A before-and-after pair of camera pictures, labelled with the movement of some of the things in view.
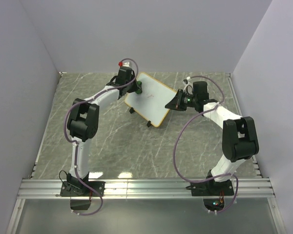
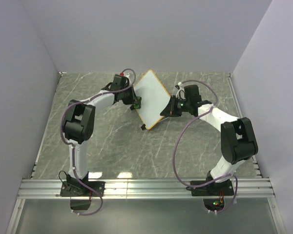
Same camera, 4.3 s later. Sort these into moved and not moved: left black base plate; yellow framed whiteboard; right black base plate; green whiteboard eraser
Moved: green whiteboard eraser; yellow framed whiteboard
Not moved: left black base plate; right black base plate
